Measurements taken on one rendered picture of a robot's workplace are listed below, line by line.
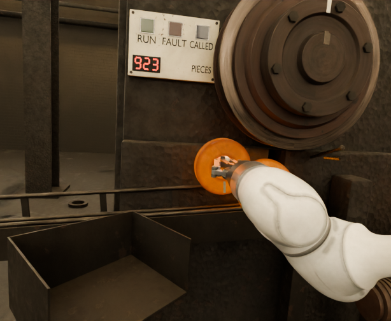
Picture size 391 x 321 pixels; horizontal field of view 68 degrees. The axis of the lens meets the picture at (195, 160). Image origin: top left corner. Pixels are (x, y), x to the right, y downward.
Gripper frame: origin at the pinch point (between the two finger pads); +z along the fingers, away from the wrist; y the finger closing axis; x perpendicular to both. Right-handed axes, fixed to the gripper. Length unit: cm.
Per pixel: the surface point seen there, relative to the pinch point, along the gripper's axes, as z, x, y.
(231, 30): 1.7, 33.4, -0.4
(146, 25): 14.7, 35.2, -21.5
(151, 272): -16.6, -22.4, -19.0
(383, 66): 16, 31, 59
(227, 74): 1.1, 22.6, -0.7
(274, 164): 5.8, -1.7, 18.2
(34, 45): 258, 59, -130
